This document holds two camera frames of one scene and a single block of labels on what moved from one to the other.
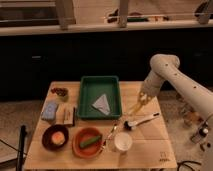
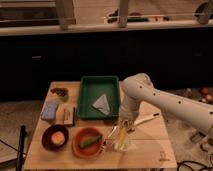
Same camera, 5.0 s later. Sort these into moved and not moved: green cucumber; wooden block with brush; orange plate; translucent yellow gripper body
Moved: translucent yellow gripper body
Not moved: green cucumber; wooden block with brush; orange plate
